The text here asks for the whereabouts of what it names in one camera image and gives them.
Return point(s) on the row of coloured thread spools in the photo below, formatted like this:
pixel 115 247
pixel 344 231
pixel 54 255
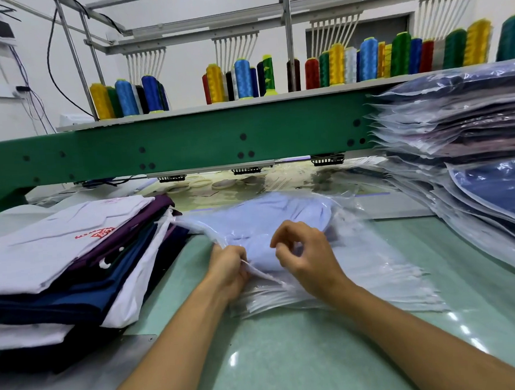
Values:
pixel 354 65

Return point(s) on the green machine beam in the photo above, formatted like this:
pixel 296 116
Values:
pixel 184 136

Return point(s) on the person's left forearm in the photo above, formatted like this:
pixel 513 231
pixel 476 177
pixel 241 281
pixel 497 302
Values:
pixel 171 354

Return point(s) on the white wall socket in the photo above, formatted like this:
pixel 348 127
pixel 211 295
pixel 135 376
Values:
pixel 9 89

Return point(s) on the stack of plastic bags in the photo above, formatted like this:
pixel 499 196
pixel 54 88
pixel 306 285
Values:
pixel 393 276

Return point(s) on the person's left hand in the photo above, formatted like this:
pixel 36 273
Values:
pixel 223 277

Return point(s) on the person's right hand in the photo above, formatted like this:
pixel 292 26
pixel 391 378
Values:
pixel 312 266

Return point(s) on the person's right forearm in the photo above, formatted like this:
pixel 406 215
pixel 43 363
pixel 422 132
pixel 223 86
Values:
pixel 432 339

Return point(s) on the light blue garment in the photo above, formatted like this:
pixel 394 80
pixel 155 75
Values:
pixel 259 219

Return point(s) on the stack of bagged garments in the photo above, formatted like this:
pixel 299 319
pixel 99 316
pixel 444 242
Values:
pixel 462 119

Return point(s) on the grey metal thread rack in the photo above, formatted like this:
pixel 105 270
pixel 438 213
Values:
pixel 287 12

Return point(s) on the white box device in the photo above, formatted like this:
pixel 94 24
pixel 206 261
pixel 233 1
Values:
pixel 75 121

